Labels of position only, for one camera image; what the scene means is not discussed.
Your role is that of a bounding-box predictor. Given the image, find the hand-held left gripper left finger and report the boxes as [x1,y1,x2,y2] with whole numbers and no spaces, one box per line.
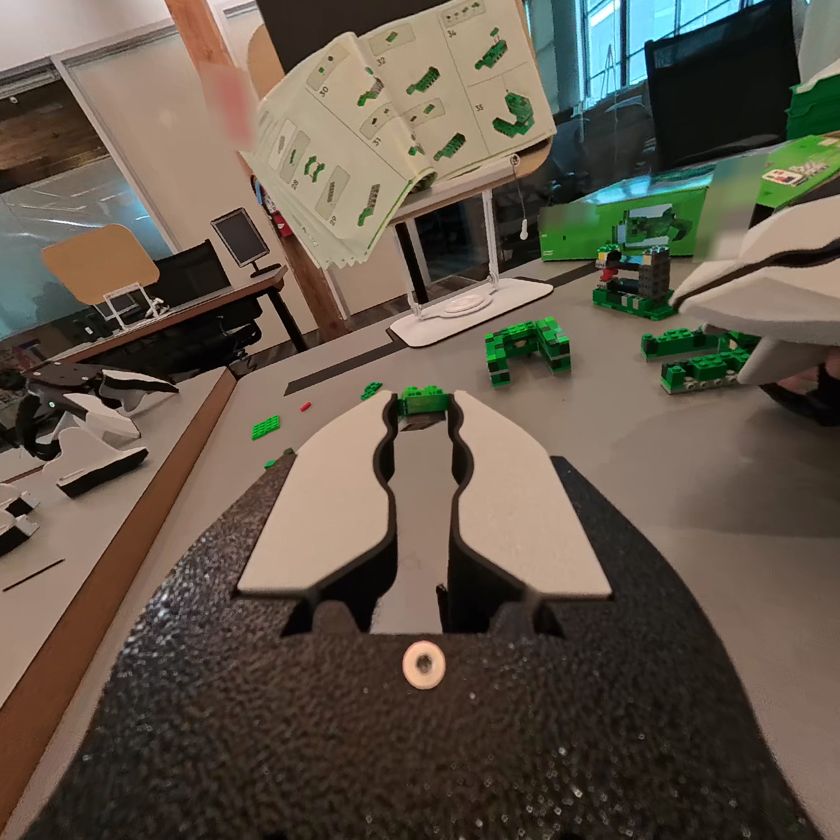
[236,390,400,603]

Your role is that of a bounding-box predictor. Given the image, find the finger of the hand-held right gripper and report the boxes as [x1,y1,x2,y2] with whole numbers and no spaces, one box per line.
[678,251,840,347]
[669,196,840,305]

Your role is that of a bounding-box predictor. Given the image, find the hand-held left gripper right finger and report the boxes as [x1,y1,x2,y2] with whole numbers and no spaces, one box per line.
[448,390,614,608]

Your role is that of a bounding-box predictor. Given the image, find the small green brick assembly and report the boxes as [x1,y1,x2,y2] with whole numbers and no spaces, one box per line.
[398,385,450,432]

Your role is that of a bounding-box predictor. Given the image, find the grey desk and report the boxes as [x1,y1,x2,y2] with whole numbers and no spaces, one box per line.
[0,248,840,840]

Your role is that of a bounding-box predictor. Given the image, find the dark wooden desk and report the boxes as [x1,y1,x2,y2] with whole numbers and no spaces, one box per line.
[79,264,309,358]

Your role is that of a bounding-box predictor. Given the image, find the open green cardboard box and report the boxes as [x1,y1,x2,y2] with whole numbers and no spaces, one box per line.
[748,133,840,212]

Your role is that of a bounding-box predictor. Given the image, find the long green brick strip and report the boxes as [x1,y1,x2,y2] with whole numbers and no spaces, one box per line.
[660,350,750,396]
[641,326,763,362]

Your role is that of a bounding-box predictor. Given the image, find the stack of green trays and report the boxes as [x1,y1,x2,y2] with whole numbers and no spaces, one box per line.
[786,62,840,140]

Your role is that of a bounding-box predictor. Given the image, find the brick build with minifigure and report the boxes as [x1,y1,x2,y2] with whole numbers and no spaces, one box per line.
[592,243,681,322]

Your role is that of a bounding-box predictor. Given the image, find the green arch brick build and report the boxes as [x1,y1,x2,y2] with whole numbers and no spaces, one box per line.
[484,318,573,392]

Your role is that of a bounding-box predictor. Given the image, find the black mesh office chair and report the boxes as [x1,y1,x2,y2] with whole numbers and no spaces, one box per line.
[644,0,803,173]

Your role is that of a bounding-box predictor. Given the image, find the green toy brick box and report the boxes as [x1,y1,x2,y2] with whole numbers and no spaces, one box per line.
[538,185,713,263]

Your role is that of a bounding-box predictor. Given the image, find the white book stand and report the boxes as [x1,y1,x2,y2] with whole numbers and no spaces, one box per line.
[248,26,560,349]

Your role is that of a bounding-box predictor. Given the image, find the grey wood-edged table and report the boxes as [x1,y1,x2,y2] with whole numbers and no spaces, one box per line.
[0,366,238,713]

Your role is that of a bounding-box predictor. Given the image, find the spare hand-held gripper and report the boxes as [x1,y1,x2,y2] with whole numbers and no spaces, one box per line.
[0,363,179,462]

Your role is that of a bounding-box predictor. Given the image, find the red fire extinguisher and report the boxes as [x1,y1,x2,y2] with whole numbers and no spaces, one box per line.
[266,176,294,241]

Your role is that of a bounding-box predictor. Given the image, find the tan board book stand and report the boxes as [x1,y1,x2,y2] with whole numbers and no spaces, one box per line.
[41,224,170,330]

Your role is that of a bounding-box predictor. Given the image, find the brick building instruction booklet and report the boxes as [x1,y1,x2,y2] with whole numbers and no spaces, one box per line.
[239,0,557,270]

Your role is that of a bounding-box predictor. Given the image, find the wooden post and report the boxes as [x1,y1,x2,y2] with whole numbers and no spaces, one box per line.
[164,0,350,342]

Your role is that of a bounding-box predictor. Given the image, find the white pull cord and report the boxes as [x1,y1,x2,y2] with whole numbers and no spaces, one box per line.
[511,154,534,241]

